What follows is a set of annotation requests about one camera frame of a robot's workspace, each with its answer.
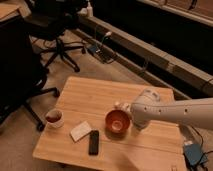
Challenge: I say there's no white mug with dark drink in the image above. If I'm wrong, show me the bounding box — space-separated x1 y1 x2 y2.
45 109 64 128

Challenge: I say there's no black office chair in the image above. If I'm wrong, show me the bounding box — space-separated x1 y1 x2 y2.
24 0 87 72

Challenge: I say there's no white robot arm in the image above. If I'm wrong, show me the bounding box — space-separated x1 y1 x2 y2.
130 89 213 130

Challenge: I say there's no black remote control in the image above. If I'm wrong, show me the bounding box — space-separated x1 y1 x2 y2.
89 130 99 155

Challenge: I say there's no power strip on floor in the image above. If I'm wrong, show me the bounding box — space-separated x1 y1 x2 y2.
87 45 116 64

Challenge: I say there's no orange ceramic bowl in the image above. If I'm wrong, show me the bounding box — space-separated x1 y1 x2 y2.
105 110 130 134

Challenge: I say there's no blue box on floor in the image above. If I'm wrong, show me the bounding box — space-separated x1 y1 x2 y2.
183 141 208 166

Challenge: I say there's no dark office chair foreground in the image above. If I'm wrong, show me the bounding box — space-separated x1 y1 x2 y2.
0 16 60 131

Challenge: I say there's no wooden desk corner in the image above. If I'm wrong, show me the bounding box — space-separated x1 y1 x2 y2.
0 0 30 22

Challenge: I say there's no white spray bottle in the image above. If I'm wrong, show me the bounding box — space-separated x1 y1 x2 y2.
87 0 93 17

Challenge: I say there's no white sponge block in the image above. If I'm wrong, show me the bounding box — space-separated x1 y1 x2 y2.
70 121 92 142

